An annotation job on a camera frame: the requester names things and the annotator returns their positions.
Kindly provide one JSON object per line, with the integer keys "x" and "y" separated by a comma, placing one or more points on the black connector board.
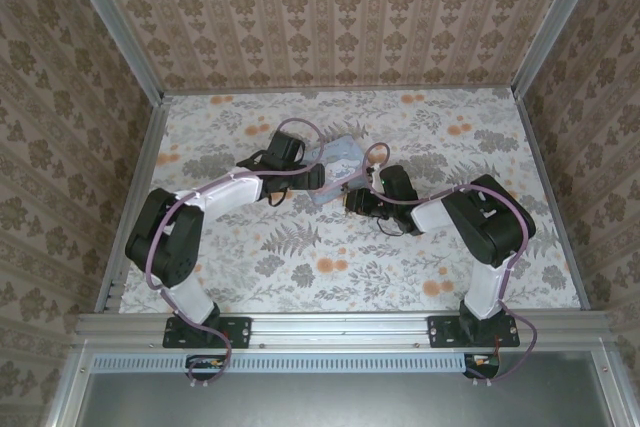
{"x": 482, "y": 363}
{"x": 202, "y": 364}

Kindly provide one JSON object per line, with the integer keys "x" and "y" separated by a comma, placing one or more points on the aluminium side rail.
{"x": 540, "y": 162}
{"x": 143, "y": 162}

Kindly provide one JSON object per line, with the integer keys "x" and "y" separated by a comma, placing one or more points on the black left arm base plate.
{"x": 235, "y": 332}

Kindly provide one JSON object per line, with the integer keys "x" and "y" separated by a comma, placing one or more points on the aluminium corner post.
{"x": 120, "y": 29}
{"x": 554, "y": 22}

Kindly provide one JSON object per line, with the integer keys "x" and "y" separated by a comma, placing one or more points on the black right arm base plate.
{"x": 445, "y": 332}

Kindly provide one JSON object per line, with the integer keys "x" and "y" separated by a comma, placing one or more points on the aluminium back rail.
{"x": 340, "y": 91}

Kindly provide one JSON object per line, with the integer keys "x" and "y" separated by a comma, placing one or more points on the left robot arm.
{"x": 165, "y": 242}

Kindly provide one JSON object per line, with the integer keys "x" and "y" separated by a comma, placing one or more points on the grey metal sheet panel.
{"x": 350, "y": 402}

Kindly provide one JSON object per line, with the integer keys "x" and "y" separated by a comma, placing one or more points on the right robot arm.
{"x": 490, "y": 222}

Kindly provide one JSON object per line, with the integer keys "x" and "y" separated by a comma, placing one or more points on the light blue cartoon print box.
{"x": 340, "y": 162}

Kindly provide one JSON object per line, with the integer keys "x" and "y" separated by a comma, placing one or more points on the aluminium front rail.
{"x": 340, "y": 329}

